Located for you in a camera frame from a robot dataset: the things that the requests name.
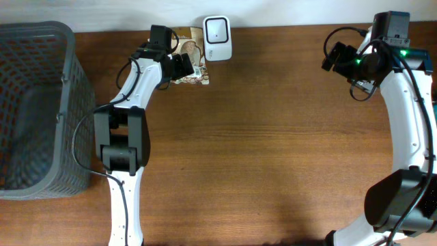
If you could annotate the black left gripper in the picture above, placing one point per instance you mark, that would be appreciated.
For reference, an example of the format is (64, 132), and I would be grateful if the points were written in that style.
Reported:
(184, 65)

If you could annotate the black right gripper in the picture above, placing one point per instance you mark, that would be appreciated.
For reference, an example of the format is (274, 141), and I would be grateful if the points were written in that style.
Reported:
(336, 56)

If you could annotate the beige brown cookie pouch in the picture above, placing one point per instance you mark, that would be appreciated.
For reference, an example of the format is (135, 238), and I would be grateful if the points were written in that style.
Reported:
(191, 42)

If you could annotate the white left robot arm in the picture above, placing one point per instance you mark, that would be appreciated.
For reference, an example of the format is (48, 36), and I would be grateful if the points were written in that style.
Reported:
(121, 134)

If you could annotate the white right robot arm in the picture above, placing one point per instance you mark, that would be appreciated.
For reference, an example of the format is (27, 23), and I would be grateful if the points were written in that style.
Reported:
(403, 204)

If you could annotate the white barcode scanner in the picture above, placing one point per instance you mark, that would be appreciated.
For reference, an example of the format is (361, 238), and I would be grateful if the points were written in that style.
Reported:
(217, 38)

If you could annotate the grey plastic mesh basket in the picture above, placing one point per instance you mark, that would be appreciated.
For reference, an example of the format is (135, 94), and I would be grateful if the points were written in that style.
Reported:
(46, 136)

